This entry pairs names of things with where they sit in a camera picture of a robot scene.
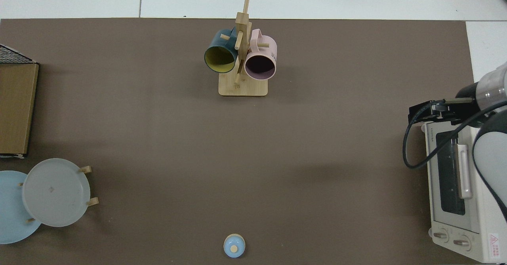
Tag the light blue plate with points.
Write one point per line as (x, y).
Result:
(12, 213)

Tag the wooden cup stand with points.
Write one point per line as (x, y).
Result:
(242, 86)

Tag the brown table cloth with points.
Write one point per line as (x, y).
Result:
(237, 158)

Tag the pale toaster oven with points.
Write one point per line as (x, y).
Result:
(451, 185)

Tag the small blue round thing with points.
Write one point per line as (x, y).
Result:
(234, 246)

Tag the dark blue cup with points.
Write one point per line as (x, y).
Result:
(218, 43)

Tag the grey plate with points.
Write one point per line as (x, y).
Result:
(55, 191)

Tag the pink cup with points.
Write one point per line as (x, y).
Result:
(263, 51)

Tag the wooden plate rack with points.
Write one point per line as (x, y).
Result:
(93, 201)

